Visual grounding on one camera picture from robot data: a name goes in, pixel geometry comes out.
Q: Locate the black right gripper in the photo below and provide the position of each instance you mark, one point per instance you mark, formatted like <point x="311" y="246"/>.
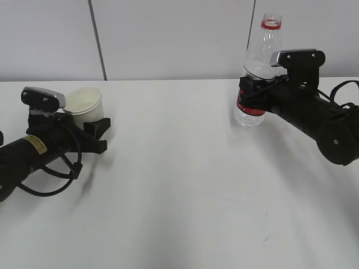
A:
<point x="279" y="97"/>

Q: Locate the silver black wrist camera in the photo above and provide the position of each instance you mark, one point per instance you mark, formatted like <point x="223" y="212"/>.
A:
<point x="42" y="101"/>
<point x="296" y="59"/>

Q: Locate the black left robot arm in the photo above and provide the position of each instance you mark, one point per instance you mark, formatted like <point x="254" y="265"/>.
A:
<point x="15" y="168"/>

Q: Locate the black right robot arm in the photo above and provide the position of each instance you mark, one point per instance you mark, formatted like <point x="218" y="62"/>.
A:
<point x="333" y="126"/>

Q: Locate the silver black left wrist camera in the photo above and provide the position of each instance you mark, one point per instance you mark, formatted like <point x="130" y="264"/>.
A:
<point x="42" y="101"/>

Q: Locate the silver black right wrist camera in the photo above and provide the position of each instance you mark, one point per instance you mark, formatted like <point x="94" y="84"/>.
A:
<point x="296" y="59"/>

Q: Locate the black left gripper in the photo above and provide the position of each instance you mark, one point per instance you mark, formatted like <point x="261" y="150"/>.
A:
<point x="60" y="135"/>

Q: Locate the white paper cup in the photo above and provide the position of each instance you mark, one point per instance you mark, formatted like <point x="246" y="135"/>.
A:
<point x="84" y="105"/>

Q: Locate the clear water bottle red label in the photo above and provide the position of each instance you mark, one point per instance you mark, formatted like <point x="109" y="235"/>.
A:
<point x="262" y="43"/>

